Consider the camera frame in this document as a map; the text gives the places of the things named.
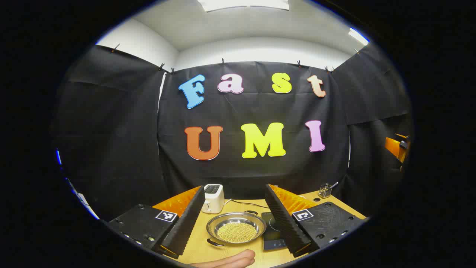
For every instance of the heap of yellow soybeans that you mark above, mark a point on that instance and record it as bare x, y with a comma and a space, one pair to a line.
237, 232

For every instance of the small ceiling light panel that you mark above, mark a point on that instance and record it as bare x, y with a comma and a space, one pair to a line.
357, 36

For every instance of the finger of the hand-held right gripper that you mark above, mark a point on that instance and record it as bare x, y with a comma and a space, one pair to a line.
394, 147

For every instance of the white toaster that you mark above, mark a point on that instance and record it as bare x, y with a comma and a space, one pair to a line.
212, 201

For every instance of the black backdrop cloth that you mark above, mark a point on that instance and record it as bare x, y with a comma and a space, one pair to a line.
241, 175

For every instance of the row of black cloth clips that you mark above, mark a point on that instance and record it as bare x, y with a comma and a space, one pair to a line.
172, 69

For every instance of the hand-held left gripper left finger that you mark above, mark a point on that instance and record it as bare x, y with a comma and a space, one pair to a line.
187, 223

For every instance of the large ceiling light panel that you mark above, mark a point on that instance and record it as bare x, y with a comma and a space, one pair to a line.
241, 4

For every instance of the black induction cooktop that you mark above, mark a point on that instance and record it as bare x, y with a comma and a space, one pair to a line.
273, 238

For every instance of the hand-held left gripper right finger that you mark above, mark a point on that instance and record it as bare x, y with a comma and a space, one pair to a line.
284, 223

